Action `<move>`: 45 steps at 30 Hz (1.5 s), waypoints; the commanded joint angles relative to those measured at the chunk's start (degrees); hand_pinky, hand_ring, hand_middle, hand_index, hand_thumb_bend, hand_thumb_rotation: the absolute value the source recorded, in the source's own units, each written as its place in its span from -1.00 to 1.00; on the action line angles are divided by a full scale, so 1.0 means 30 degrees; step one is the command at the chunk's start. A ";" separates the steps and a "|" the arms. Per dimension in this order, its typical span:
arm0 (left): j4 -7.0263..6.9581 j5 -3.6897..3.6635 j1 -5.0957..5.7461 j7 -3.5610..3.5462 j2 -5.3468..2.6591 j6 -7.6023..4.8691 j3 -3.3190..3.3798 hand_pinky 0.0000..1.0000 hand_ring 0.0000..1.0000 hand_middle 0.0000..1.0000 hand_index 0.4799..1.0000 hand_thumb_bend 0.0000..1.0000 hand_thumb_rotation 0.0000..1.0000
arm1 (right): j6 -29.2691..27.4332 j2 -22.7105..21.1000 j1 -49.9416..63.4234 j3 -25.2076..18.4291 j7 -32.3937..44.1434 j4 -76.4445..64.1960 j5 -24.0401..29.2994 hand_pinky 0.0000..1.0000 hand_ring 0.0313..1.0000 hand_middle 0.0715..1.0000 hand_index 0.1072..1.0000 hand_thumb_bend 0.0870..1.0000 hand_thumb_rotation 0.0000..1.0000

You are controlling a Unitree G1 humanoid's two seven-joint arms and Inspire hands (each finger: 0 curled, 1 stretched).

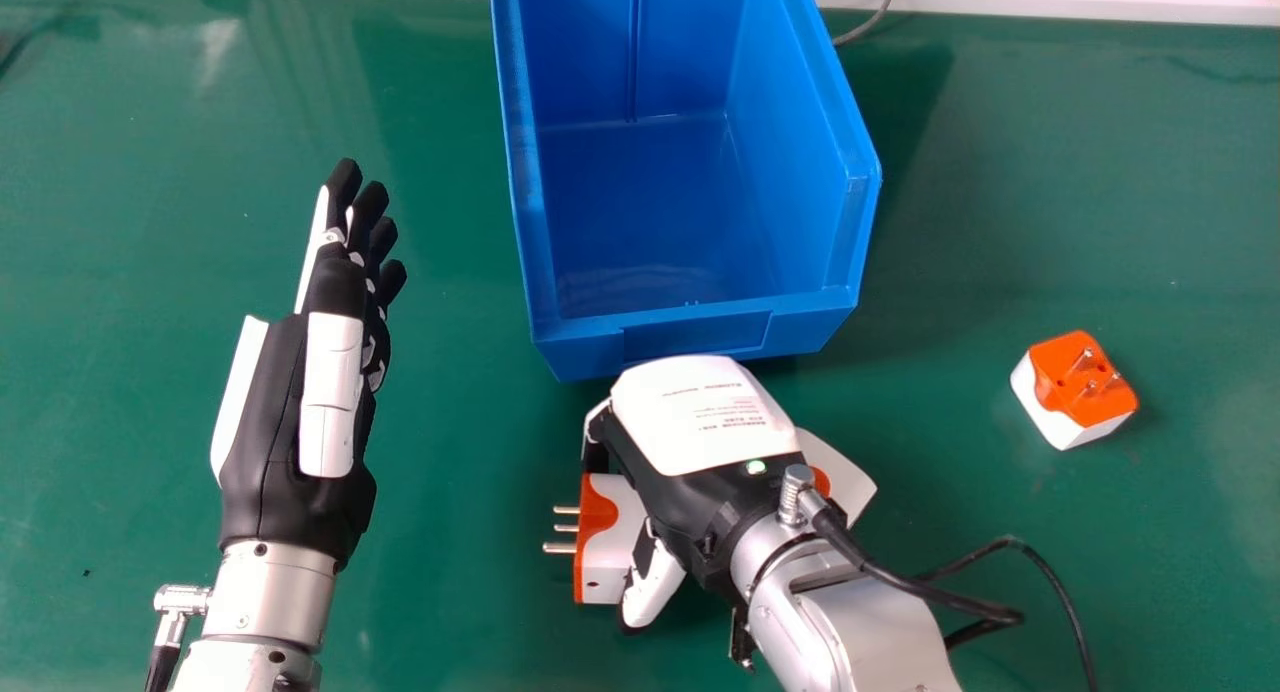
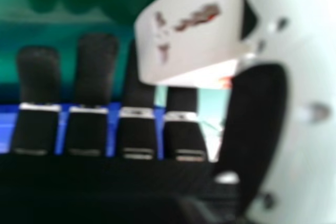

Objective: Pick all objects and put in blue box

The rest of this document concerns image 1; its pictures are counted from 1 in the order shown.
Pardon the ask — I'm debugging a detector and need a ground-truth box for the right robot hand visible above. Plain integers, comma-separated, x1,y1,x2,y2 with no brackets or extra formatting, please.
581,355,879,634

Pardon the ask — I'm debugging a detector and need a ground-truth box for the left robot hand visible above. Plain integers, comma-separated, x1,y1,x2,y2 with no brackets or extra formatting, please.
209,158,408,573

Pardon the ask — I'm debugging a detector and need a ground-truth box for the white-and-orange plug adapter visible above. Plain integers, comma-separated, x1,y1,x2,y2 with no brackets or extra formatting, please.
542,472,653,606
1010,330,1140,452

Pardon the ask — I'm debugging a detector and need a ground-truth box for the blue plastic bin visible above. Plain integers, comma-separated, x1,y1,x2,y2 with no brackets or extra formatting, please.
489,0,883,383

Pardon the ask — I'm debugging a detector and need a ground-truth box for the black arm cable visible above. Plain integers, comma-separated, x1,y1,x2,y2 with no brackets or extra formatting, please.
810,500,1099,692

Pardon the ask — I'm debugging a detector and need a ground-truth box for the grey cable with yellow plug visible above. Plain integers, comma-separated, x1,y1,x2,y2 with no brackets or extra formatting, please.
832,0,902,48

